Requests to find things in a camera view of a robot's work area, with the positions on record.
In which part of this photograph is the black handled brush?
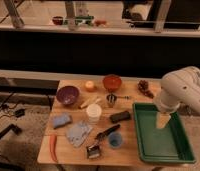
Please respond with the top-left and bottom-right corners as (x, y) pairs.
(86, 124), (120, 159)

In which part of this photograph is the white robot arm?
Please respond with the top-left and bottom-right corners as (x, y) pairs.
(153, 66), (200, 129)

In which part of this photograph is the purple bowl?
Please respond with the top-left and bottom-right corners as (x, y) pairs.
(56, 86), (80, 105)

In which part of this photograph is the dark red background bowl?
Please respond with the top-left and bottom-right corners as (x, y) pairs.
(52, 16), (63, 25)

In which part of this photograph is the green plastic tray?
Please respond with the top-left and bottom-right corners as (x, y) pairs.
(133, 103), (196, 164)

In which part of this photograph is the black rectangular block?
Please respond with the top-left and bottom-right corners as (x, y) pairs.
(109, 111), (131, 123)

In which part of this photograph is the brown pine cone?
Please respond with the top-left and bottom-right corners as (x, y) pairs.
(138, 80), (154, 99)

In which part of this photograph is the blue plastic cup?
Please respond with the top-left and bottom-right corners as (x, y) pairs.
(108, 132), (123, 148)

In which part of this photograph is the metal measuring cup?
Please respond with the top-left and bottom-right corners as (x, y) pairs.
(106, 93), (131, 108)

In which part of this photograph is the white cup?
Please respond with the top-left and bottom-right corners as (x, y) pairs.
(86, 104), (102, 123)

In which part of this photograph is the wooden stick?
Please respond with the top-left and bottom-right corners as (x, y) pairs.
(79, 97), (101, 109)

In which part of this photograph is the orange round fruit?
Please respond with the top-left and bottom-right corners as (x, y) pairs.
(85, 81), (95, 92)

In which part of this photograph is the light blue cloth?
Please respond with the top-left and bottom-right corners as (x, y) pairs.
(66, 121), (93, 148)

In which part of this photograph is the blue sponge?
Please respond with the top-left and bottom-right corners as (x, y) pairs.
(52, 114), (72, 129)

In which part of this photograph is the orange carrot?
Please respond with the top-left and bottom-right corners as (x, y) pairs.
(49, 135), (58, 163)

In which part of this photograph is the orange background object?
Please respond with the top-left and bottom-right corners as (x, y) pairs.
(94, 20), (107, 27)

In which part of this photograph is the green background object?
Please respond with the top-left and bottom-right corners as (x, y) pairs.
(75, 16), (94, 25)

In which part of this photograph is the black device on floor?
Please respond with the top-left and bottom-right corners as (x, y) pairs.
(14, 109), (25, 118)

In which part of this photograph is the black floor bar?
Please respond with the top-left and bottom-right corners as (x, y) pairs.
(0, 124), (22, 140)

